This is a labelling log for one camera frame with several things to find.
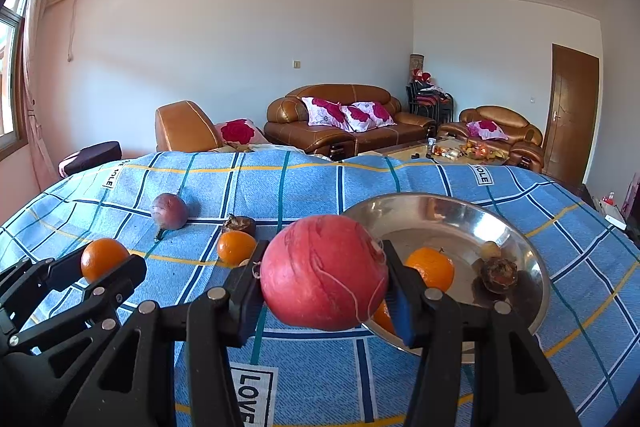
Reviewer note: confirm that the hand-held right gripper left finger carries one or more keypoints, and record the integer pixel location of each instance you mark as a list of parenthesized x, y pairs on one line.
[(245, 302)]

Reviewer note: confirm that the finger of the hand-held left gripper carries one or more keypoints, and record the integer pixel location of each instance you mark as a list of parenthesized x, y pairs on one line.
[(90, 307), (40, 274)]

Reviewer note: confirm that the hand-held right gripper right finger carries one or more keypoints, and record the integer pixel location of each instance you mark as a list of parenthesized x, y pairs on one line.
[(406, 322)]

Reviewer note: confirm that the smooth orange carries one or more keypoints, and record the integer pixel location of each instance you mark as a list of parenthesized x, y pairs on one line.
[(102, 259), (235, 248)]

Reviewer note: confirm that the orange mandarin with stalk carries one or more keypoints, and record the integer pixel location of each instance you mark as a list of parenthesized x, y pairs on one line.
[(432, 269)]

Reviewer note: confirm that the dark brown mangosteen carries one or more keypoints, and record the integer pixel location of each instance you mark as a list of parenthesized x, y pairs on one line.
[(498, 274), (240, 225)]

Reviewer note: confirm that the red pomegranate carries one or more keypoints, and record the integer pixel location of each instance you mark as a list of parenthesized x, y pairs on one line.
[(320, 272)]

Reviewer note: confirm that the small tan round fruit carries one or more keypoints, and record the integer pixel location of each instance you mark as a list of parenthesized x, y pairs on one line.
[(490, 250)]

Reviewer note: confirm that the stainless steel bowl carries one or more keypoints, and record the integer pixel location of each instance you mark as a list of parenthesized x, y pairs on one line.
[(450, 217)]

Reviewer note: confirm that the purple passion fruit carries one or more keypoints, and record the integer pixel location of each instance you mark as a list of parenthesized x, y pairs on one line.
[(169, 209)]

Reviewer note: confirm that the dark purple stool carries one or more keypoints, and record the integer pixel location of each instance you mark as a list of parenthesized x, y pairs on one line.
[(90, 157)]

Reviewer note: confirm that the blue checked blanket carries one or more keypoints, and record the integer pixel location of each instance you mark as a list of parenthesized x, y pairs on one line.
[(310, 187)]

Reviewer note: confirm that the white cloth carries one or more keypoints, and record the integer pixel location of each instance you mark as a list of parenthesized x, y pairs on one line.
[(272, 148)]

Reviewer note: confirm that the wooden coffee table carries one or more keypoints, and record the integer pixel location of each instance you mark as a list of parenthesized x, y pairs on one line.
[(395, 152)]

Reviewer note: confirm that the pink floral cushion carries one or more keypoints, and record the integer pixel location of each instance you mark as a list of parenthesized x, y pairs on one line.
[(239, 131), (370, 116), (325, 113), (486, 130)]

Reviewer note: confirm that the drink can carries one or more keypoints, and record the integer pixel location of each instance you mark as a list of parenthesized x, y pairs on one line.
[(431, 146)]

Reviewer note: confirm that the brown leather sofa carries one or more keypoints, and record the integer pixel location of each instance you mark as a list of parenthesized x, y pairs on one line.
[(300, 132)]

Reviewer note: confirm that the pile of snack packets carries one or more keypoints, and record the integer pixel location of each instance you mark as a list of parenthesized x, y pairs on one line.
[(470, 152)]

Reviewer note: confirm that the brown leather sofa end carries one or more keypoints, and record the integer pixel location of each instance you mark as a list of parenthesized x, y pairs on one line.
[(185, 127)]

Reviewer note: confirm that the pink curtain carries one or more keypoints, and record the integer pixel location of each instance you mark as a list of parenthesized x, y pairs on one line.
[(35, 82)]

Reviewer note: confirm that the stack of dark chairs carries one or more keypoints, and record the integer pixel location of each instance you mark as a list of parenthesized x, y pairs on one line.
[(430, 104)]

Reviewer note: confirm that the brown leather armchair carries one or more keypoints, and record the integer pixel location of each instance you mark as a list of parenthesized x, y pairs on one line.
[(500, 114)]

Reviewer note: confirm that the red plush toy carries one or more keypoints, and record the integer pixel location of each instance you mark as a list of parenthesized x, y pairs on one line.
[(422, 76)]

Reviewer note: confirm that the white air conditioner pipe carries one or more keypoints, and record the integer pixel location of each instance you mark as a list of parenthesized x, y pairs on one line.
[(73, 27)]

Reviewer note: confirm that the tall patterned vase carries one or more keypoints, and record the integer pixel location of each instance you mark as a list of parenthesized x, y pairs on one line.
[(416, 64)]

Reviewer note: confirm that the brown wooden door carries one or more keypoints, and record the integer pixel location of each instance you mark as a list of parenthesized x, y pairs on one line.
[(570, 117)]

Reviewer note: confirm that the window with frame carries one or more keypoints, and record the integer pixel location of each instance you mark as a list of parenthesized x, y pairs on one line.
[(10, 57)]

